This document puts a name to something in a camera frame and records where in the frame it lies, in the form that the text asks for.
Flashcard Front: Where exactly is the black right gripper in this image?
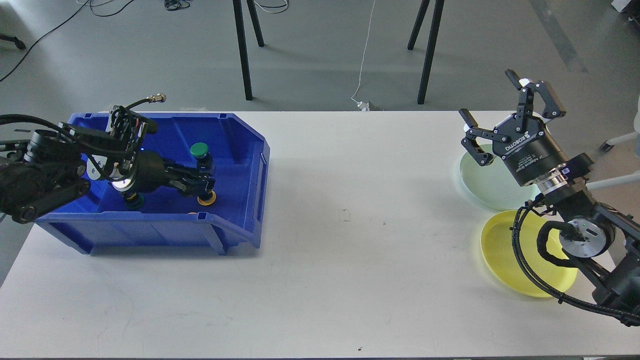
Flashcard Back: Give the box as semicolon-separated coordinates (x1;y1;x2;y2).
459;69;568;188

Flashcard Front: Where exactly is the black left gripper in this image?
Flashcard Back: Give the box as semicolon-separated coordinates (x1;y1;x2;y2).
119;150;215;197

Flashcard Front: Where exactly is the yellow push button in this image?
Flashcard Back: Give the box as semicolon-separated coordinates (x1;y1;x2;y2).
193;189;217;207

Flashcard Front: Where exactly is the green push button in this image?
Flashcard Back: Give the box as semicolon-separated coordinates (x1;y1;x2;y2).
189;142;216;174
121;191;146;210

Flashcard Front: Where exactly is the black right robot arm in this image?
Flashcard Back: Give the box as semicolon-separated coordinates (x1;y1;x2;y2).
459;69;640;327

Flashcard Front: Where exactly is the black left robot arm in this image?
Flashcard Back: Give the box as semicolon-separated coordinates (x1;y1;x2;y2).
0;93;217;224

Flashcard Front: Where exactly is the green push button upright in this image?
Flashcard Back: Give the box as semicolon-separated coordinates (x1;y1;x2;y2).
189;142;216;174

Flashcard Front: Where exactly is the pale green plate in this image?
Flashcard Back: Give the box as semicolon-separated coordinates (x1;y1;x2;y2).
458;152;539;212

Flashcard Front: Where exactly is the yellow plate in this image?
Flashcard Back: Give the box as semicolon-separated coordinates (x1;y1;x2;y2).
480;210;578;298

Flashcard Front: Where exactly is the black tripod right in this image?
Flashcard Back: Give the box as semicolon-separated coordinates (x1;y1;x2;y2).
407;0;445;105

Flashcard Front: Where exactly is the black tripod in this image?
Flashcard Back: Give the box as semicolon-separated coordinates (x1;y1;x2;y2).
232;0;266;101
407;0;445;105

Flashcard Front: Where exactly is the black tripod left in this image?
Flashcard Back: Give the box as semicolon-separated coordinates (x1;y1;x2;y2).
232;0;266;101

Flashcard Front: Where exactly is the white cable on floor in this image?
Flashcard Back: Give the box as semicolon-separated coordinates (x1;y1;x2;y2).
351;0;377;112

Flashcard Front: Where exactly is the black cable on floor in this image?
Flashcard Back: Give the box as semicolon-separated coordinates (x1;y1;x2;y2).
0;0;136;83

